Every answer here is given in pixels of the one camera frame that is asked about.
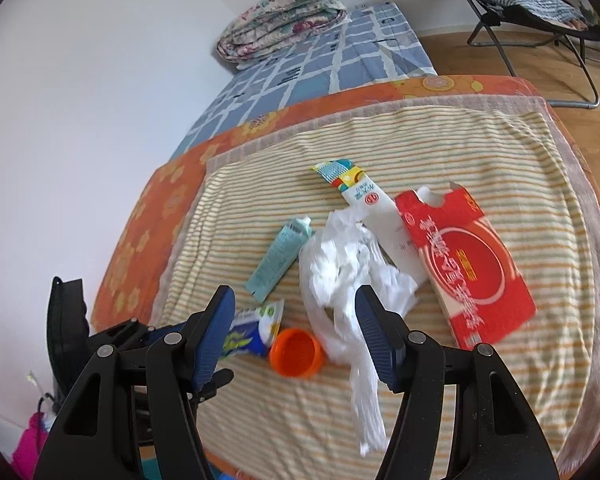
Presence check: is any orange plastic lid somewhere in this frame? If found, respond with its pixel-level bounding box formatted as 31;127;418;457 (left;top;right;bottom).
269;328;326;377

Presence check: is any striped towel blanket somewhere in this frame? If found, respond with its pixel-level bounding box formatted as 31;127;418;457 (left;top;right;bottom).
150;95;600;476

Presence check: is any teal tube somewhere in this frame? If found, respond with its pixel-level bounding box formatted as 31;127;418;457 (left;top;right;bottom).
245;216;315;304

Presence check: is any white plastic bag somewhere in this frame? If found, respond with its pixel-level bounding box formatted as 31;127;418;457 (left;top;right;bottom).
298;208;421;458

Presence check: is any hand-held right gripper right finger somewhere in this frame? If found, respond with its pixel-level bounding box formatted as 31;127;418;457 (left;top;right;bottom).
354;284;561;480

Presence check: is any red cardboard box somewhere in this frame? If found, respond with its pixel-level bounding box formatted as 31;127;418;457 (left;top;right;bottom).
395;183;538;352

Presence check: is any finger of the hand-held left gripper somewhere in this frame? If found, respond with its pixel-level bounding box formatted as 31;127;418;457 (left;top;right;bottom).
149;324;186;346
190;367;236;403

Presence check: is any blue and white wrapper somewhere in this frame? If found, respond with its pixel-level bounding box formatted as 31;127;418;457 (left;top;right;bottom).
220;298;286;359

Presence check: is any white wet wipe packet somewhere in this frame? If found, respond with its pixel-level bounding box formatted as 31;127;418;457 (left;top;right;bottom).
312;159;431;286

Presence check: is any folded floral quilt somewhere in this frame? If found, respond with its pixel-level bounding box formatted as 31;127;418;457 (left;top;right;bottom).
216;0;349;65

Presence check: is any pink cloth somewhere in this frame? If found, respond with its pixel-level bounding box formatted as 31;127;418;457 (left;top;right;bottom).
12;412;48;480

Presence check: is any blue checked bedsheet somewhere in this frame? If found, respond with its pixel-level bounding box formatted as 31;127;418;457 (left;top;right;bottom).
172;1;438;158

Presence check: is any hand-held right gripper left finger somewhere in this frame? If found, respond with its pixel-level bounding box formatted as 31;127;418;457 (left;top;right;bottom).
32;285;237;480

